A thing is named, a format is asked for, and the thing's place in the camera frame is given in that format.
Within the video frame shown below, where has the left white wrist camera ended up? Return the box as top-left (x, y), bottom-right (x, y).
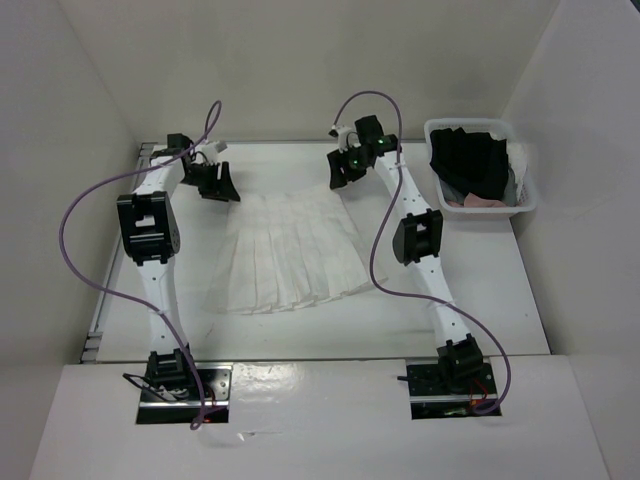
top-left (196, 141), bottom-right (228, 165)

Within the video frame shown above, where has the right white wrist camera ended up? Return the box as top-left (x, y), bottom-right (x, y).
top-left (329, 125), bottom-right (361, 152)

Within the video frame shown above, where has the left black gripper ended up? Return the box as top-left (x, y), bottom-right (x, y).
top-left (180, 161), bottom-right (240, 202)

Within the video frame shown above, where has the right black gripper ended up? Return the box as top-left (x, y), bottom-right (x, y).
top-left (326, 144), bottom-right (370, 190)

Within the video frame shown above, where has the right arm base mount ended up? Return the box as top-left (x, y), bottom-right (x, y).
top-left (396, 362), bottom-right (499, 420)

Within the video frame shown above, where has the white garment in basket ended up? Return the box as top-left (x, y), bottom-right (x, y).
top-left (490, 132), bottom-right (528, 186)

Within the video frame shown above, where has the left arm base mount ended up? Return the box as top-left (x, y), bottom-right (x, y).
top-left (122, 363), bottom-right (233, 425)

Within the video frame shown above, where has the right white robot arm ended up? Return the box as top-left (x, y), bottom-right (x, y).
top-left (327, 115), bottom-right (483, 395)

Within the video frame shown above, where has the pink garment in basket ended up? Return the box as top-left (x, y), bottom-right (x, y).
top-left (447, 194), bottom-right (507, 209)

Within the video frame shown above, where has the white plastic laundry basket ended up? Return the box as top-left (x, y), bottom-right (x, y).
top-left (424, 118), bottom-right (538, 219)

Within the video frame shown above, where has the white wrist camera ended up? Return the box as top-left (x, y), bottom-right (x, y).
top-left (196, 141), bottom-right (228, 165)
top-left (329, 125), bottom-right (361, 152)

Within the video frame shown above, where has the black skirt in basket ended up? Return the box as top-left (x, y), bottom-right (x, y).
top-left (429, 128), bottom-right (509, 200)

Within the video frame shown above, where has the white pleated skirt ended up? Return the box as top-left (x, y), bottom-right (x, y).
top-left (204, 185), bottom-right (373, 315)

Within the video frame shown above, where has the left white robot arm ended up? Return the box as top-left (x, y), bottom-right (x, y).
top-left (116, 133), bottom-right (241, 400)

